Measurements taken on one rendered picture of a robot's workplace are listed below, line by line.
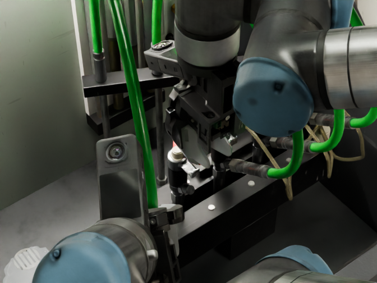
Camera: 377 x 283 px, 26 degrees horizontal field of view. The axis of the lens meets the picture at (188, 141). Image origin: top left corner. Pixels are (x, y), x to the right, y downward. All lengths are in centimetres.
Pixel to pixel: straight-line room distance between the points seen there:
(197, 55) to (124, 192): 19
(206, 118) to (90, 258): 38
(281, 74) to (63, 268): 26
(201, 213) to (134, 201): 45
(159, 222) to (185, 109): 20
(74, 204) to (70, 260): 84
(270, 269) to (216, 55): 30
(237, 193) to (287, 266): 57
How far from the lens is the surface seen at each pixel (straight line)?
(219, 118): 97
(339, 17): 85
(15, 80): 131
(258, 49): 77
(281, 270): 70
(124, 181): 82
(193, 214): 125
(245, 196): 128
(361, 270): 126
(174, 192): 122
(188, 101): 98
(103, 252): 64
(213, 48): 91
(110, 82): 128
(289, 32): 78
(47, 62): 132
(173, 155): 116
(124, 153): 83
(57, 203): 148
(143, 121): 88
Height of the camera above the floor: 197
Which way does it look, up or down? 47 degrees down
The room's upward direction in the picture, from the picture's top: straight up
